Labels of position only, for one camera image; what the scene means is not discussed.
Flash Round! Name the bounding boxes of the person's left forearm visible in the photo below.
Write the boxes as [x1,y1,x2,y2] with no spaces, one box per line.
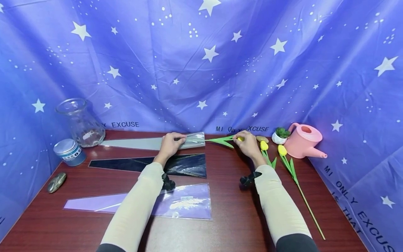
[96,162,167,252]

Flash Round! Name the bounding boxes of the small potted plant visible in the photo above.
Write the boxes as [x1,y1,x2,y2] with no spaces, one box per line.
[271,127,291,145]

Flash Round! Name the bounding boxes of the yellow artificial tulip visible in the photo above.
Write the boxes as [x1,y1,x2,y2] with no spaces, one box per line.
[277,144,327,241]
[260,140,278,170]
[205,135,246,149]

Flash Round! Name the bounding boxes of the person's right forearm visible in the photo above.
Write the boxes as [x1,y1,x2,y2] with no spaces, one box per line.
[254,164,320,252]

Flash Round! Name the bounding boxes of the person's left hand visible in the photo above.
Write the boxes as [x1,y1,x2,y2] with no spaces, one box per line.
[153,132,187,165]

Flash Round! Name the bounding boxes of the clear glass vase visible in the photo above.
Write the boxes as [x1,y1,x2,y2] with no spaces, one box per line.
[55,98,106,148]

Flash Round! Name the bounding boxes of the black wrist band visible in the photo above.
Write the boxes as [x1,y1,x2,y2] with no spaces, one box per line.
[239,171,263,188]
[161,173,176,191]

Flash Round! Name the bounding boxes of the purple flower sleeve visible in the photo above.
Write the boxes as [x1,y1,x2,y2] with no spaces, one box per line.
[63,183,212,221]

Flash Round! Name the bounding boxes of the pink watering can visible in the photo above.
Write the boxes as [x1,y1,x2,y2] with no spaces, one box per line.
[284,122,328,159]

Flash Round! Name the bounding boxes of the grey flat stone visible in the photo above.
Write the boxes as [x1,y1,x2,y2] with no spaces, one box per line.
[47,171,68,194]

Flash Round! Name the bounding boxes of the black flower sleeve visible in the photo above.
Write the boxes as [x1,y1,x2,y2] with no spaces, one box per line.
[88,153,207,179]

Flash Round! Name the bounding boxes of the person's right hand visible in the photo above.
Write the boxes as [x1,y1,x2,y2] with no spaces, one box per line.
[233,130,267,168]

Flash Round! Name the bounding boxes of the grey flower sleeve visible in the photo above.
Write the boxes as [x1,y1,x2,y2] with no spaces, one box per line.
[100,132,206,151]

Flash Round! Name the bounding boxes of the blue round tin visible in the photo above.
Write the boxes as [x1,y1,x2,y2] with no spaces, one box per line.
[52,138,87,167]

